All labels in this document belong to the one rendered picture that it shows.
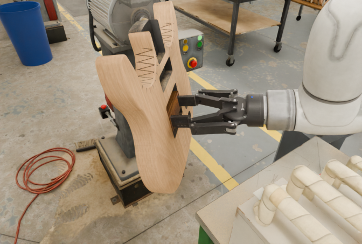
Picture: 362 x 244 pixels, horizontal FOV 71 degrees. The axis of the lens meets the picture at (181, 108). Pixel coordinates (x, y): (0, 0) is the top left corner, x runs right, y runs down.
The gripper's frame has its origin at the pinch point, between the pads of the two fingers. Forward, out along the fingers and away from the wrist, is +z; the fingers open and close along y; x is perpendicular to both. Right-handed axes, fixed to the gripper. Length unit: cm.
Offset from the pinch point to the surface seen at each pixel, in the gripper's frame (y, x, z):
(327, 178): -2.6, -20.3, -35.8
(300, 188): -13.1, -9.4, -27.0
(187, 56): 71, -24, 14
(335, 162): -1.3, -15.6, -37.2
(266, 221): -19.1, -12.5, -20.3
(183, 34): 76, -14, 15
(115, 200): 36, -114, 74
